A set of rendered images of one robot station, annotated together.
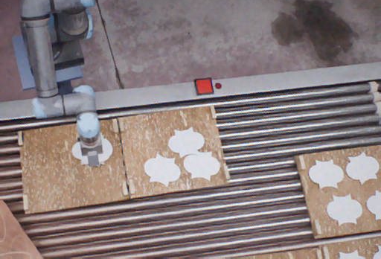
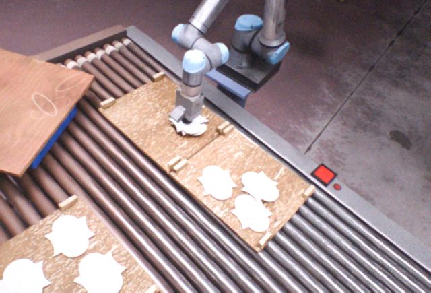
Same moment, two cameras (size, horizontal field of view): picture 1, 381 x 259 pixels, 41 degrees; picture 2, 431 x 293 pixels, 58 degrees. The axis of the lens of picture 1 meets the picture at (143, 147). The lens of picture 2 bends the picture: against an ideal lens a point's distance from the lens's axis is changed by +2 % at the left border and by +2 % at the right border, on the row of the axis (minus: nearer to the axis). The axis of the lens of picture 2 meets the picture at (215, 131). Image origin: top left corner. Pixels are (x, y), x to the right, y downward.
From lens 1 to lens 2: 110 cm
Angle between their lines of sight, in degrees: 34
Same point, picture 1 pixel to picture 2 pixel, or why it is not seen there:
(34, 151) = (155, 90)
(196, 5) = (390, 200)
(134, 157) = (209, 155)
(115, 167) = (188, 147)
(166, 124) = (260, 163)
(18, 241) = (63, 100)
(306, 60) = not seen: outside the picture
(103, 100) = (237, 113)
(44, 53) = not seen: outside the picture
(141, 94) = (267, 134)
